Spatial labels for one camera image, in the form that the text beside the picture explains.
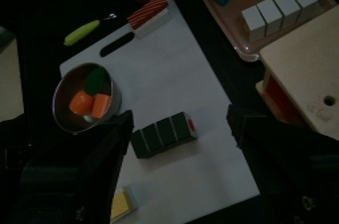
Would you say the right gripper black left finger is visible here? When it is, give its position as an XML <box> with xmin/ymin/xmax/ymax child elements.
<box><xmin>17</xmin><ymin>109</ymin><xmax>135</xmax><ymax>224</ymax></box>

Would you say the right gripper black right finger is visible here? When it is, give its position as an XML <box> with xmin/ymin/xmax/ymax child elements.
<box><xmin>226</xmin><ymin>103</ymin><xmax>339</xmax><ymax>224</ymax></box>

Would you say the dark green sushi roll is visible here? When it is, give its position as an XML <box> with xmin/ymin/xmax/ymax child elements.
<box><xmin>129</xmin><ymin>111</ymin><xmax>199</xmax><ymax>160</ymax></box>

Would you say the yellow egg nigiri toy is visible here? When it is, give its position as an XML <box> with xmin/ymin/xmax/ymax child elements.
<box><xmin>109</xmin><ymin>184</ymin><xmax>139</xmax><ymax>222</ymax></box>

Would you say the orange toy carrot piece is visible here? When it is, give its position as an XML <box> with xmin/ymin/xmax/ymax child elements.
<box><xmin>68</xmin><ymin>89</ymin><xmax>95</xmax><ymax>117</ymax></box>
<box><xmin>89</xmin><ymin>93</ymin><xmax>112</xmax><ymax>120</ymax></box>

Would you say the stainless steel pot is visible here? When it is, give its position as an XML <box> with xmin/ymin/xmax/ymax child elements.
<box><xmin>52</xmin><ymin>62</ymin><xmax>123</xmax><ymax>136</ymax></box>

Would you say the green toy vegetable piece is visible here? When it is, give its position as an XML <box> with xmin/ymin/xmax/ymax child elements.
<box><xmin>84</xmin><ymin>67</ymin><xmax>109</xmax><ymax>97</ymax></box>

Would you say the wooden box with red inside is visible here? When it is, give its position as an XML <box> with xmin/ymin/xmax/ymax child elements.
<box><xmin>254</xmin><ymin>4</ymin><xmax>339</xmax><ymax>142</ymax></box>

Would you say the white plastic cutting board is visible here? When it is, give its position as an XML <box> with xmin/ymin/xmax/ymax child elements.
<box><xmin>59</xmin><ymin>0</ymin><xmax>262</xmax><ymax>224</ymax></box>

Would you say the yellow-green marker left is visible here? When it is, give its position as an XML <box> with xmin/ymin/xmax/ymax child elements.
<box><xmin>63</xmin><ymin>13</ymin><xmax>117</xmax><ymax>48</ymax></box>

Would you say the pink plastic tray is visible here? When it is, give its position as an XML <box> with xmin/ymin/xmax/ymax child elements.
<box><xmin>189</xmin><ymin>0</ymin><xmax>338</xmax><ymax>62</ymax></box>

